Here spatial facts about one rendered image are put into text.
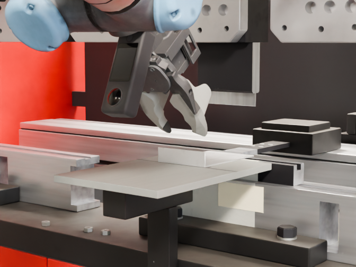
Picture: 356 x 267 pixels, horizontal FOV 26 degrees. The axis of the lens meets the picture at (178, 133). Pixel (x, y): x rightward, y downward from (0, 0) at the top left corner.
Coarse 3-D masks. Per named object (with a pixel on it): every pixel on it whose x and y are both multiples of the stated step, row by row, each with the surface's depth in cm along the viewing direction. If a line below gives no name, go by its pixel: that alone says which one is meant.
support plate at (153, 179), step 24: (96, 168) 108; (120, 168) 108; (144, 168) 108; (168, 168) 108; (192, 168) 108; (216, 168) 108; (240, 168) 108; (264, 168) 111; (120, 192) 96; (144, 192) 93; (168, 192) 94
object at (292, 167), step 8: (256, 160) 117; (264, 160) 116; (272, 160) 115; (272, 168) 113; (280, 168) 112; (288, 168) 111; (296, 168) 111; (264, 176) 114; (272, 176) 113; (280, 176) 112; (288, 176) 111; (296, 176) 111; (288, 184) 111; (296, 184) 112
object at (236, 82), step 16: (208, 48) 118; (224, 48) 117; (240, 48) 115; (256, 48) 114; (208, 64) 119; (224, 64) 117; (240, 64) 115; (256, 64) 115; (208, 80) 119; (224, 80) 117; (240, 80) 115; (256, 80) 115; (224, 96) 118; (240, 96) 117
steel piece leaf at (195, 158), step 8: (160, 152) 113; (168, 152) 112; (176, 152) 111; (184, 152) 111; (192, 152) 110; (200, 152) 109; (160, 160) 113; (168, 160) 112; (176, 160) 112; (184, 160) 111; (192, 160) 110; (200, 160) 109; (208, 160) 114; (216, 160) 114; (224, 160) 114; (232, 160) 114
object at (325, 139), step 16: (256, 128) 137; (272, 128) 135; (288, 128) 133; (304, 128) 131; (320, 128) 134; (336, 128) 137; (256, 144) 129; (272, 144) 128; (288, 144) 131; (304, 144) 130; (320, 144) 131; (336, 144) 136
